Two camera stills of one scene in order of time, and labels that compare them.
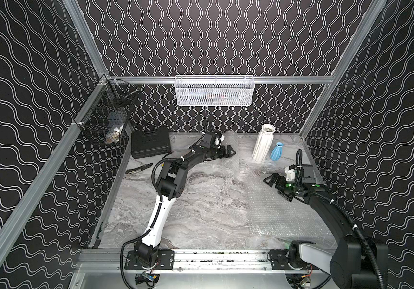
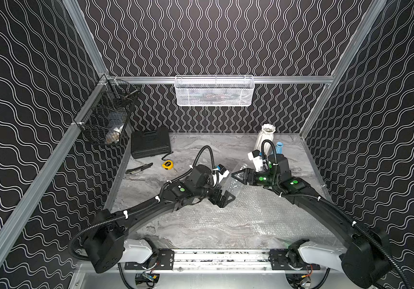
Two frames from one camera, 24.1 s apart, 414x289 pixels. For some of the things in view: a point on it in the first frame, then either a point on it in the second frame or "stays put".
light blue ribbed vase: x=275 y=152 stays put
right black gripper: x=281 y=179 -> x=247 y=172
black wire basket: x=104 y=116 stays put
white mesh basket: x=214 y=90 stays put
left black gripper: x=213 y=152 -> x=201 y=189
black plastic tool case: x=149 y=143 stays put
